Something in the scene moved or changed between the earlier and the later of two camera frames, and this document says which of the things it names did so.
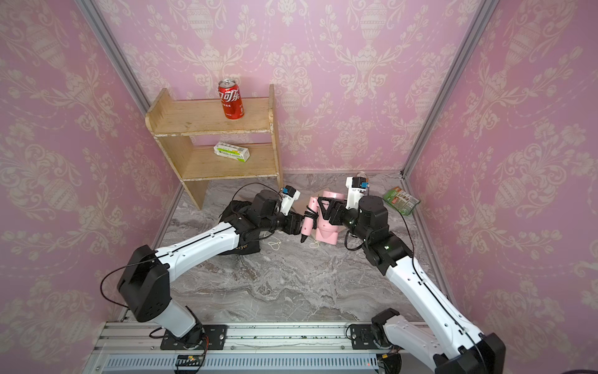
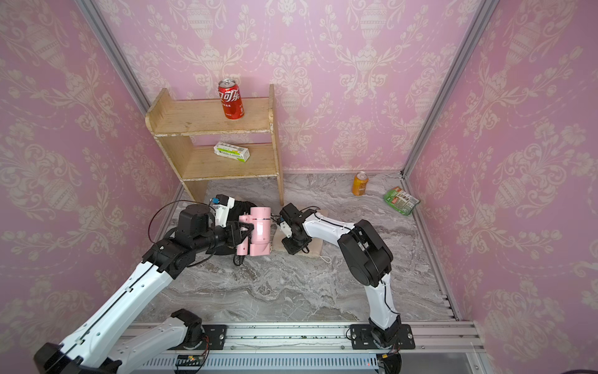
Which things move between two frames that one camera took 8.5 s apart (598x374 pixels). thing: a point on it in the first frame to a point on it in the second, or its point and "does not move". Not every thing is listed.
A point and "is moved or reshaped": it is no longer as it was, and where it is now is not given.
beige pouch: [313, 203] to [314, 248]
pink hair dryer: [325, 231] is moved or reshaped
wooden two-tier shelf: [174, 122] does not move
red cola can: [231, 99] does not move
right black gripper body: [353, 221] to [293, 244]
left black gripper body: [286, 223] to [216, 237]
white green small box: [230, 151] does not move
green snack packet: [399, 199] does not move
